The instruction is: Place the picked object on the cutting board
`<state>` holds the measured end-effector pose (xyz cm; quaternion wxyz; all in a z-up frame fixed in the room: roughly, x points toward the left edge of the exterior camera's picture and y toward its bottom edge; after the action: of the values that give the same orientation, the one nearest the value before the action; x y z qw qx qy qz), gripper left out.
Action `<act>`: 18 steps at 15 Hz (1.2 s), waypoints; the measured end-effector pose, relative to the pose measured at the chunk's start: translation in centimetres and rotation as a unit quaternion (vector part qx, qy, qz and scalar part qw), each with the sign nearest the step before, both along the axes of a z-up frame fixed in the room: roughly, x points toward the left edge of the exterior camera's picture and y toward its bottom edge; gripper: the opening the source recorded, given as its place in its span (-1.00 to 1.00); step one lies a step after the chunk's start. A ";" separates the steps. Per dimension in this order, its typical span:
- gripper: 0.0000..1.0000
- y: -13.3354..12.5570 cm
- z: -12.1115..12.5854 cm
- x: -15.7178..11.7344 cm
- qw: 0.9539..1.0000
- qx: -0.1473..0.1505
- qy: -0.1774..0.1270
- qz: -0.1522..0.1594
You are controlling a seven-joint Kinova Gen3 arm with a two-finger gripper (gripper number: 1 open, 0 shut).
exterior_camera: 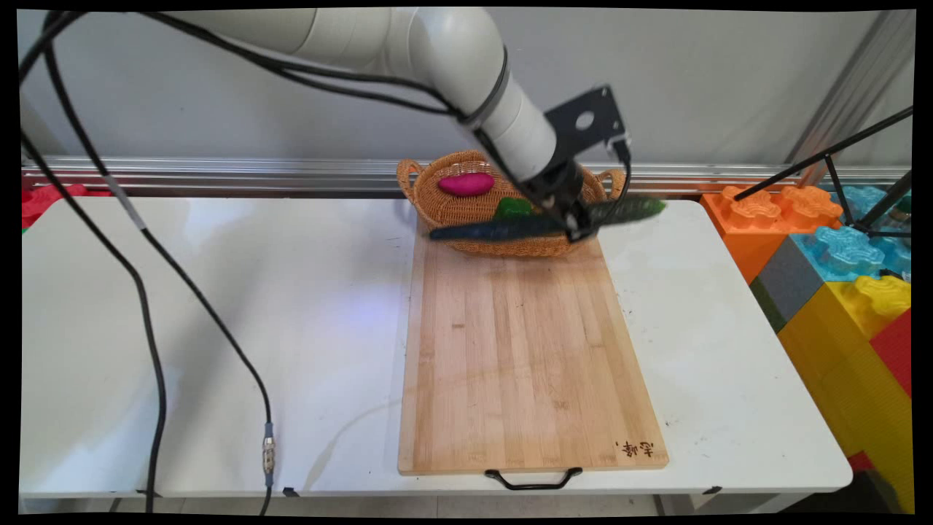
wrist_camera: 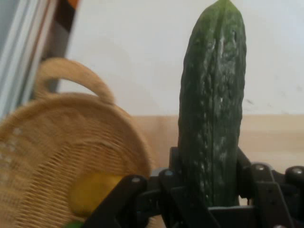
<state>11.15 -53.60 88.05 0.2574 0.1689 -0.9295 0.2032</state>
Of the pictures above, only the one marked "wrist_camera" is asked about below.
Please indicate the dark green cucumber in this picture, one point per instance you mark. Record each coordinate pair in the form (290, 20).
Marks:
(211, 107)

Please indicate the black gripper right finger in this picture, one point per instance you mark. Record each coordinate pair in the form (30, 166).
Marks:
(275, 194)

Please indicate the green bell pepper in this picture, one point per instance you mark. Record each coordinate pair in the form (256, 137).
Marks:
(74, 224)

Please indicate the yellow bell pepper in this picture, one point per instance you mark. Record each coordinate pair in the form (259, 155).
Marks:
(92, 192)

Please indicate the orange giant toy block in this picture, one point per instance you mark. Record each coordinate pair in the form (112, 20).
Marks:
(74, 2)

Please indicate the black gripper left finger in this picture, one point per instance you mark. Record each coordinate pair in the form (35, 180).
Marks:
(128, 204)

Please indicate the aluminium rail along wall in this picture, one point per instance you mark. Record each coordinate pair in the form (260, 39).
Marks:
(21, 47)

